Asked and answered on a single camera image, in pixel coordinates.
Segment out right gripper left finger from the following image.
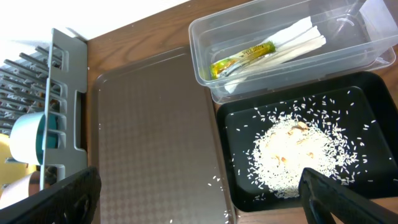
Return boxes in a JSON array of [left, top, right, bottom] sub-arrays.
[[1, 166, 101, 224]]

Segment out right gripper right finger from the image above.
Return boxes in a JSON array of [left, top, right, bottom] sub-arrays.
[[298, 168, 397, 224]]

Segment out light blue bowl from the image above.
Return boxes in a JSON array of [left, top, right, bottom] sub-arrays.
[[9, 112, 45, 165]]

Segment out green orange snack wrapper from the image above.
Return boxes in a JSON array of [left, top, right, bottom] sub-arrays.
[[210, 41, 276, 80]]

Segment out pink white bowl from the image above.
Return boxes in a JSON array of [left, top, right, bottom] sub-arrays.
[[0, 171, 40, 209]]

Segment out yellow plate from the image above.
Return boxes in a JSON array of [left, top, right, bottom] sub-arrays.
[[1, 134, 37, 187]]

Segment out pile of rice waste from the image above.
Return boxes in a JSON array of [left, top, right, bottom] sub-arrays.
[[231, 90, 379, 200]]

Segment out black waste tray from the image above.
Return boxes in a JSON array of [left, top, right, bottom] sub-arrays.
[[217, 72, 397, 212]]

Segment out dark brown serving tray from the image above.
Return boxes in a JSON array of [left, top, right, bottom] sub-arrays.
[[91, 47, 236, 223]]

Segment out grey dish rack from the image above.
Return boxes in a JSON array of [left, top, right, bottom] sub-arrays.
[[1, 29, 88, 189]]

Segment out clear plastic bin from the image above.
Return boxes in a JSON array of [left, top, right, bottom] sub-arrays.
[[188, 0, 397, 104]]

